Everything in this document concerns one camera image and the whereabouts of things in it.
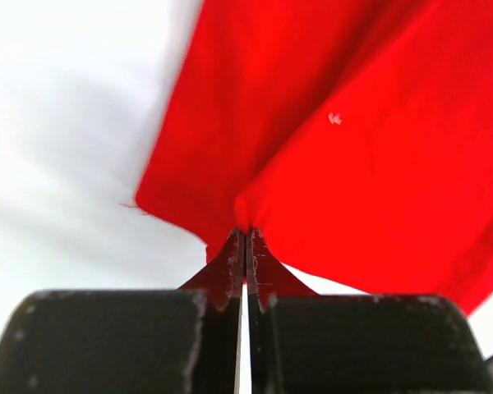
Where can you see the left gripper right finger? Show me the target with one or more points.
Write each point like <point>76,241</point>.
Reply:
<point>303,342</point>

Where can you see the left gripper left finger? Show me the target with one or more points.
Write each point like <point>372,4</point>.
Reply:
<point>130,341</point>

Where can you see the red t shirt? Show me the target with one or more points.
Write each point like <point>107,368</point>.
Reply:
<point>357,136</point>

